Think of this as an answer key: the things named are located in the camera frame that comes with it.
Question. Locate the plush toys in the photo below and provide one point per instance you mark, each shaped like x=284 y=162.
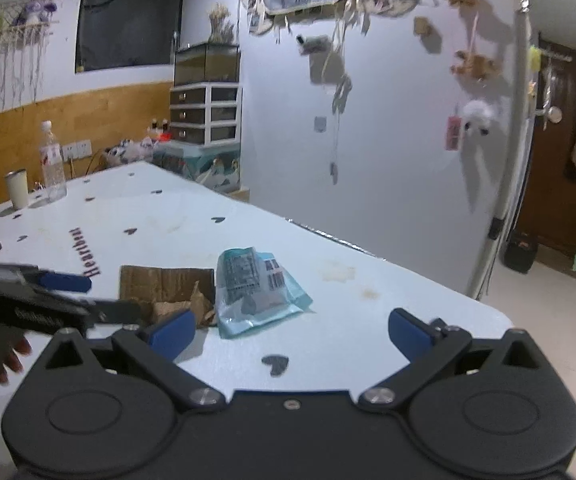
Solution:
x=127 y=152

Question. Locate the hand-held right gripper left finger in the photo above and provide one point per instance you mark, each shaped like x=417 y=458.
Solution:
x=172 y=334

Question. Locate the grey toy ornament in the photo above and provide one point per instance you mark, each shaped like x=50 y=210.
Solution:
x=313 y=44

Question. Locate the white drawer cabinet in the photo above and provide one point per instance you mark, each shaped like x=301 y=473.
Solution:
x=217 y=110

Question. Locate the person's left hand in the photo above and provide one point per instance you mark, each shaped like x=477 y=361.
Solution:
x=17 y=357

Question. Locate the dark window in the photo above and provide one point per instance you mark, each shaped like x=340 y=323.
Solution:
x=127 y=15

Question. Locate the white plush ornament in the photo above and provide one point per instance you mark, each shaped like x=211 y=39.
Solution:
x=478 y=116

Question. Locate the glass fish tank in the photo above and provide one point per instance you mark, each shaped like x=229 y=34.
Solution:
x=207 y=65

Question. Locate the teal storage box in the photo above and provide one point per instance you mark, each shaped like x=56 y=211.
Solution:
x=202 y=160

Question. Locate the pink hanging tag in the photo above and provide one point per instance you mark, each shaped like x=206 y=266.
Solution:
x=453 y=134

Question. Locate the brown cardboard piece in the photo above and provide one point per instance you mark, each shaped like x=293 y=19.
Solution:
x=167 y=282

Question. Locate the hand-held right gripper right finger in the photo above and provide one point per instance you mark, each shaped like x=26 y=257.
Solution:
x=410 y=335

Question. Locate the brown wooden door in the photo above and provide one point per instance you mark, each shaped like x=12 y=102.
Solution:
x=558 y=185

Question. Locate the white wall outlet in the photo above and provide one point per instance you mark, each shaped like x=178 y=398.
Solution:
x=76 y=149

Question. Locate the light blue plastic packet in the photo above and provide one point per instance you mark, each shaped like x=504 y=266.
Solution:
x=258 y=290

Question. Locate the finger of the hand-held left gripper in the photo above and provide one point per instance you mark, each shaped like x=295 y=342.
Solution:
x=117 y=311
x=65 y=282

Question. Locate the clear water bottle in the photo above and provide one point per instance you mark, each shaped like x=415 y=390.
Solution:
x=52 y=170

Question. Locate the brown toy ornament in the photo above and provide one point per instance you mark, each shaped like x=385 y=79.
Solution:
x=473 y=65

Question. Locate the dried flower bunch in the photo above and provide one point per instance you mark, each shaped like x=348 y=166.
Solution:
x=220 y=22

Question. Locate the white mug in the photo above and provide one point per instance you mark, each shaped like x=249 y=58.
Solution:
x=17 y=190

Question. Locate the white refrigerator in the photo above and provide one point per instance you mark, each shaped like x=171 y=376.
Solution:
x=510 y=170

